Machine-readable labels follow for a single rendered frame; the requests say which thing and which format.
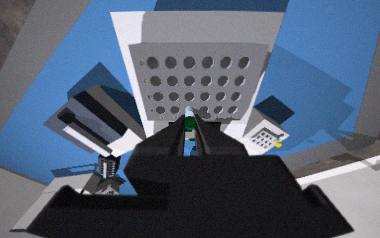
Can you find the clear sample tube with yellow cap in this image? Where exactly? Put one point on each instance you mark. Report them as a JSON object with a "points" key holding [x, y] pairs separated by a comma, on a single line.
{"points": [[277, 143]]}

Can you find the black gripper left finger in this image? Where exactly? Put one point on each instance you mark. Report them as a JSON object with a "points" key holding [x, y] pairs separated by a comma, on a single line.
{"points": [[164, 141]]}

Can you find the green-capped tube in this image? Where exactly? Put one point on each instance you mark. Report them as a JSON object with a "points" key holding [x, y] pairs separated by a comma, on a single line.
{"points": [[189, 118]]}

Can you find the blue bench mat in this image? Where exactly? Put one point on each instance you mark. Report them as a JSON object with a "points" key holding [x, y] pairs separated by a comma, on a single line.
{"points": [[313, 86]]}

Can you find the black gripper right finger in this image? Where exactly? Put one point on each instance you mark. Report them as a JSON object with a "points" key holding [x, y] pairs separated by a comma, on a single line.
{"points": [[214, 141]]}

